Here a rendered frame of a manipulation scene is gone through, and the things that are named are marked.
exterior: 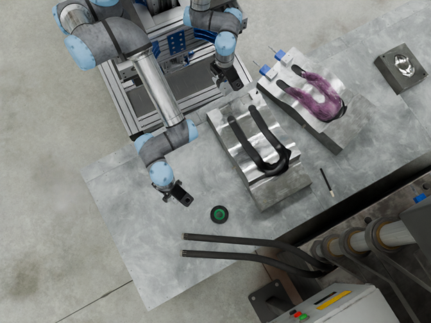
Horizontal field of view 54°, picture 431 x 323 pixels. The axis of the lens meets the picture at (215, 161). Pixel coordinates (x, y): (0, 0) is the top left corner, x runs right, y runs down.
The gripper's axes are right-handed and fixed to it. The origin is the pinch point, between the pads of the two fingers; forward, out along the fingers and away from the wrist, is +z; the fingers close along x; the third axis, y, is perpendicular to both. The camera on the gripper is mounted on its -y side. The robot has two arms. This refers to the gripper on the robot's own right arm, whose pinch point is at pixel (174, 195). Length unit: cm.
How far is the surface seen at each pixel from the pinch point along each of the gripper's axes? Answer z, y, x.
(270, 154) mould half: 1.9, -20.7, -39.3
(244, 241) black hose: 5.9, -34.3, -3.4
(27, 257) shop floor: 95, 64, 77
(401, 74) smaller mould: 10, -46, -112
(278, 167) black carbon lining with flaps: 7.9, -26.9, -38.4
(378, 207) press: 17, -73, -53
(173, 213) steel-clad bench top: 15.1, -2.1, 5.2
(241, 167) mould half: 2.2, -14.5, -27.0
